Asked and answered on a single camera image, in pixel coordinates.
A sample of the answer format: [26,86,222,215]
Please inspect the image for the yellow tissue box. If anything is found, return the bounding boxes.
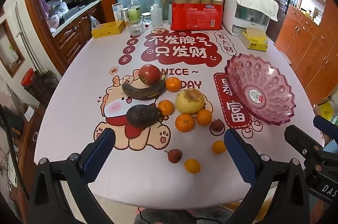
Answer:
[240,27,269,52]

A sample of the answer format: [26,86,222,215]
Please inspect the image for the white squeeze bottle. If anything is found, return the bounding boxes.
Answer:
[141,0,164,27]

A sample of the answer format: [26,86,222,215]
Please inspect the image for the flat yellow carton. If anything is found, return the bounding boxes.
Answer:
[91,20,125,40]

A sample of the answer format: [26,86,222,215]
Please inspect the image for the red lychee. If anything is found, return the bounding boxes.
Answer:
[164,149,183,164]
[210,120,225,132]

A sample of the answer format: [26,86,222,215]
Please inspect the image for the small white and blue carton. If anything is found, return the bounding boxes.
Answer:
[112,2,124,22]

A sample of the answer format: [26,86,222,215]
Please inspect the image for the dark avocado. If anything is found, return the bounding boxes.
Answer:
[126,105,163,127]

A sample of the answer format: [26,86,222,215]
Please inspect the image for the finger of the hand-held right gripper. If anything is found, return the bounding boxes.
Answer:
[284,125,325,161]
[313,115,338,140]

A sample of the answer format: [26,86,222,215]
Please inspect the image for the red apple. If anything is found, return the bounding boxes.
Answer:
[138,64,162,86]

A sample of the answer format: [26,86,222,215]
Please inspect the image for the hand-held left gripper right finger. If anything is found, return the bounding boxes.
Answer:
[224,128,311,224]

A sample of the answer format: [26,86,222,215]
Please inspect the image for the dark overripe banana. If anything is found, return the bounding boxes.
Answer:
[122,74,167,101]

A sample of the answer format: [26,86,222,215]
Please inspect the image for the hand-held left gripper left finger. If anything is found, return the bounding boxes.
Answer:
[28,127,117,224]

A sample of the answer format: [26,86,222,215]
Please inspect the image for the clear bottle with green label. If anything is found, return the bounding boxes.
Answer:
[128,0,141,22]

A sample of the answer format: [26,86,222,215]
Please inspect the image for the printed white tablecloth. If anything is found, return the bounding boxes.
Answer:
[34,20,325,210]

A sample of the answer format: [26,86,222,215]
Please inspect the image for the white countertop appliance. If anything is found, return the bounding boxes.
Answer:
[223,0,271,36]

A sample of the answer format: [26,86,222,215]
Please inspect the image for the wooden lower kitchen cabinet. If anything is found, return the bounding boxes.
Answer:
[53,3,106,66]

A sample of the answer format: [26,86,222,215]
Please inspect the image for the yellow pear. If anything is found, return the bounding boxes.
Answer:
[175,89,205,114]

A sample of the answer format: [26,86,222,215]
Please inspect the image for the plastic bags on counter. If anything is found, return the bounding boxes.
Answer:
[38,0,70,26]

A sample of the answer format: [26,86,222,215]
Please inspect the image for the pink plastic fruit bowl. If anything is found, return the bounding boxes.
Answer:
[224,53,296,125]

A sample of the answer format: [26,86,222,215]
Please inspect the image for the orange tangerine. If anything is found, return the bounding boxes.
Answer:
[196,109,213,126]
[212,141,227,155]
[175,113,196,134]
[158,100,175,116]
[184,159,201,174]
[165,77,183,92]

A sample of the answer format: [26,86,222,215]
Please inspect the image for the clear glass tumbler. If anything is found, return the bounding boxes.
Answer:
[127,16,144,37]

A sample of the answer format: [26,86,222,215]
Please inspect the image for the wooden side cabinet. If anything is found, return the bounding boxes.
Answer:
[275,6,338,104]

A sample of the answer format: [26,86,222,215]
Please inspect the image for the cardboard box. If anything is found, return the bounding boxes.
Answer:
[313,97,338,124]

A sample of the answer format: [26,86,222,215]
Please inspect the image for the dark jar with red lid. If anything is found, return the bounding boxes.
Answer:
[21,68,60,105]

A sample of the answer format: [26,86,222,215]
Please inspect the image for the red pack of bottles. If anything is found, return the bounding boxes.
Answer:
[166,0,228,30]

